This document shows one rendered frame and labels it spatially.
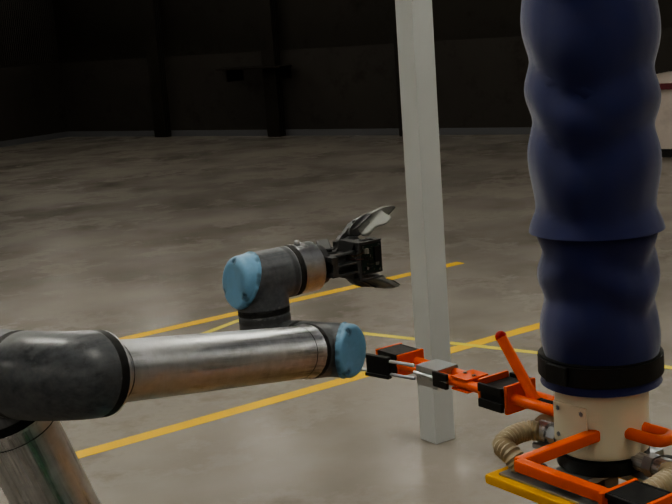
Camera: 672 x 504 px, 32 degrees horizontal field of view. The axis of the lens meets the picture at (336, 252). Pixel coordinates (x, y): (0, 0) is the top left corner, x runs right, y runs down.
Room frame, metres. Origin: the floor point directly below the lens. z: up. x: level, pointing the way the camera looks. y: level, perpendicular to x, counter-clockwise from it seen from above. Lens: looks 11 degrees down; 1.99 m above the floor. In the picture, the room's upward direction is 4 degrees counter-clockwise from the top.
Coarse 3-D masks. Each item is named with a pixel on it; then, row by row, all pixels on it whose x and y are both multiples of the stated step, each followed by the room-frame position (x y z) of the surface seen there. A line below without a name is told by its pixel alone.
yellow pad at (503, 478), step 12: (504, 468) 2.12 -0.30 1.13; (492, 480) 2.09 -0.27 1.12; (504, 480) 2.07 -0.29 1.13; (516, 480) 2.05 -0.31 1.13; (528, 480) 2.04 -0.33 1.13; (516, 492) 2.03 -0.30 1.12; (528, 492) 2.01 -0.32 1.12; (540, 492) 2.00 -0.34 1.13; (552, 492) 1.98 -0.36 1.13; (564, 492) 1.98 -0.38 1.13
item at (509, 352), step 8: (496, 336) 2.26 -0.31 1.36; (504, 336) 2.25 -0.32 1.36; (504, 344) 2.24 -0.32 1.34; (504, 352) 2.24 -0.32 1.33; (512, 352) 2.23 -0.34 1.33; (512, 360) 2.23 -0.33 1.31; (512, 368) 2.22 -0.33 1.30; (520, 368) 2.21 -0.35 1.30; (520, 376) 2.21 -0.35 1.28; (528, 376) 2.21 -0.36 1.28; (528, 384) 2.20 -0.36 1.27; (528, 392) 2.19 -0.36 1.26; (536, 392) 2.19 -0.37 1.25
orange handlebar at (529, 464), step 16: (400, 368) 2.48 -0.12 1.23; (464, 384) 2.31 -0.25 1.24; (512, 400) 2.20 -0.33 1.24; (528, 400) 2.17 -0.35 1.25; (592, 432) 1.96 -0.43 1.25; (640, 432) 1.95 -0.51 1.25; (656, 432) 1.96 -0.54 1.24; (544, 448) 1.90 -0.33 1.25; (560, 448) 1.91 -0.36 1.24; (576, 448) 1.93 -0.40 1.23; (528, 464) 1.83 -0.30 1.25; (544, 480) 1.80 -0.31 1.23; (560, 480) 1.77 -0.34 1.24; (576, 480) 1.75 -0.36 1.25; (592, 496) 1.72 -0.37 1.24
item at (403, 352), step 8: (400, 344) 2.58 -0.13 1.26; (376, 352) 2.55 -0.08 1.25; (384, 352) 2.53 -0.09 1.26; (392, 352) 2.52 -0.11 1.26; (400, 352) 2.51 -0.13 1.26; (408, 352) 2.51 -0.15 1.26; (416, 352) 2.52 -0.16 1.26; (400, 360) 2.49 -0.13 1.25; (408, 360) 2.50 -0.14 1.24; (392, 368) 2.51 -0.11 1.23
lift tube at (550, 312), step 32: (544, 256) 2.04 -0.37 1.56; (576, 256) 1.97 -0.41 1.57; (608, 256) 1.95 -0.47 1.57; (640, 256) 1.96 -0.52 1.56; (544, 288) 2.03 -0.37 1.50; (576, 288) 1.97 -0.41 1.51; (608, 288) 1.95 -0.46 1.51; (640, 288) 1.96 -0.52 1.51; (544, 320) 2.03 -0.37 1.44; (576, 320) 1.97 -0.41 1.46; (608, 320) 1.95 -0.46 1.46; (640, 320) 1.97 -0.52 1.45; (544, 352) 2.05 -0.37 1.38; (576, 352) 1.97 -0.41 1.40; (608, 352) 1.94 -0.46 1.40; (640, 352) 1.95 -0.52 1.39; (544, 384) 2.03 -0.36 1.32
